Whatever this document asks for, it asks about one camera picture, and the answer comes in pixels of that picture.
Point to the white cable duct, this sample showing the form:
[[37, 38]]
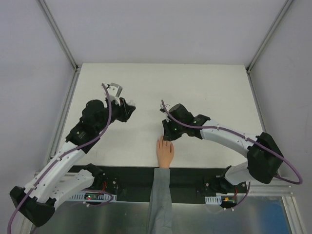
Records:
[[213, 200], [92, 197]]

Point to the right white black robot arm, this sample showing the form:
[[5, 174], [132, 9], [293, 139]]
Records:
[[261, 151]]

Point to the grey sleeved forearm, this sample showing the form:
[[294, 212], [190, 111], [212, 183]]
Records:
[[160, 211]]

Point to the aluminium frame post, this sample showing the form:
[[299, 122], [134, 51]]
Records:
[[269, 34], [58, 34]]

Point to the right white cable duct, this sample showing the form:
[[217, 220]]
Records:
[[213, 200]]

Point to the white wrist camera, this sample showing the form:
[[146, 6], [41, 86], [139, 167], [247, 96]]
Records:
[[162, 109], [114, 91]]

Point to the right aluminium frame post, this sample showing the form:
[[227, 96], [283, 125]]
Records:
[[269, 34]]

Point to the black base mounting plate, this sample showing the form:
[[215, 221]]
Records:
[[133, 184]]

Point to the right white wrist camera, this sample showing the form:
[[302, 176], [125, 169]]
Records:
[[162, 109]]

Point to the left white cable duct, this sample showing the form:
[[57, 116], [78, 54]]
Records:
[[92, 197]]

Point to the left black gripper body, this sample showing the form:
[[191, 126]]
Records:
[[124, 110]]

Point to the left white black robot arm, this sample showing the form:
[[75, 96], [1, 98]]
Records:
[[39, 198]]

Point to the mannequin hand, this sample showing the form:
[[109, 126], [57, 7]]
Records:
[[165, 153]]

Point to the left aluminium frame post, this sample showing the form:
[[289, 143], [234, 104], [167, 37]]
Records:
[[58, 34]]

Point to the clear nail polish bottle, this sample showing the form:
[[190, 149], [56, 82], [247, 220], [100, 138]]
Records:
[[131, 103]]

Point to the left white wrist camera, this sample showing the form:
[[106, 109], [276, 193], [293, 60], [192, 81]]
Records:
[[114, 91]]

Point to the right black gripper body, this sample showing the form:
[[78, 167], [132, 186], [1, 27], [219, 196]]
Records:
[[167, 130]]

